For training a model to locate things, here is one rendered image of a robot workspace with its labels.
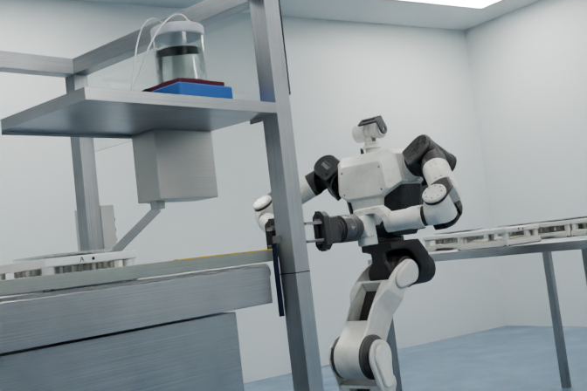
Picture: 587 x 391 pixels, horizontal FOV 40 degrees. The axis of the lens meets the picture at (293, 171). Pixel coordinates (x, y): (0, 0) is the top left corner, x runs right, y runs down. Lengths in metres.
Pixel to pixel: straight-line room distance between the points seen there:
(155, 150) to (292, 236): 0.45
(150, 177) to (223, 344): 0.51
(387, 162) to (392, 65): 4.71
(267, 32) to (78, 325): 0.97
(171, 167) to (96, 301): 0.59
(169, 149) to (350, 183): 0.79
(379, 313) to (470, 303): 5.00
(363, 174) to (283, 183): 0.63
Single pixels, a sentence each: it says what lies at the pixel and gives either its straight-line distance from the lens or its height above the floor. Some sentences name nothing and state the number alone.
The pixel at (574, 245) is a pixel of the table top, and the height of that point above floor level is 0.85.
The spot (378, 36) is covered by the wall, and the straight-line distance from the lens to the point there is 7.42.
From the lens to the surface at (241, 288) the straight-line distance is 2.14.
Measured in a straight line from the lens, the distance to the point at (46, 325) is 1.79.
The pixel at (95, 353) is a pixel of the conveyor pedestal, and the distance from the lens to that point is 1.91.
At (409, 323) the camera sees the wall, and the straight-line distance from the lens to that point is 7.18.
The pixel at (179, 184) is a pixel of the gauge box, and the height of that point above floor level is 1.17.
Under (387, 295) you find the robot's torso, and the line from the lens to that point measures 2.74.
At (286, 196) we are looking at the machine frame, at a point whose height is 1.10.
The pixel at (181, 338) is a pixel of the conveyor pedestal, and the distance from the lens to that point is 2.06.
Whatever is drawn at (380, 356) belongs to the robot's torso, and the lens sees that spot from 2.64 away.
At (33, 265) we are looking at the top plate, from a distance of 1.86.
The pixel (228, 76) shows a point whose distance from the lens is 2.47.
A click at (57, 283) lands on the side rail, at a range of 1.81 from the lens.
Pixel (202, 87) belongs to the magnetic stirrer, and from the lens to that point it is 2.24.
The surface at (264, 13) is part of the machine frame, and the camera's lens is 2.31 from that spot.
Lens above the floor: 0.95
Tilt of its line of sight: 6 degrees up
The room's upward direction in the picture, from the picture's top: 7 degrees counter-clockwise
